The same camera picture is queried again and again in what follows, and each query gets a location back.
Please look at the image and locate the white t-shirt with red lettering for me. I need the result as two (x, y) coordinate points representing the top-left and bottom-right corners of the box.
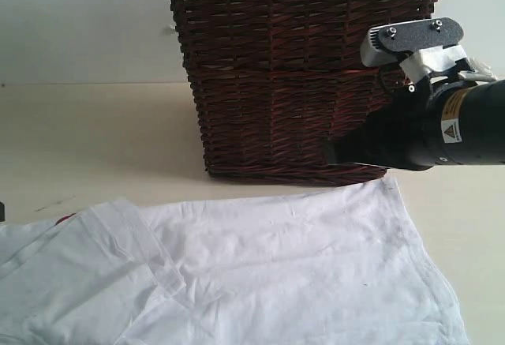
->
(1, 178), (469, 344)

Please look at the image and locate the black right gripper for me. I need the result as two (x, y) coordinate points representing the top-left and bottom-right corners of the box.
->
(323, 80), (446, 171)

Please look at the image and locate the dark brown wicker basket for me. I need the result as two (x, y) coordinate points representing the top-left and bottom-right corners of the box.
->
(170, 0), (436, 186)

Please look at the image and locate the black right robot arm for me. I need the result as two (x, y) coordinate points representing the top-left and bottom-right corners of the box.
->
(324, 81), (504, 171)

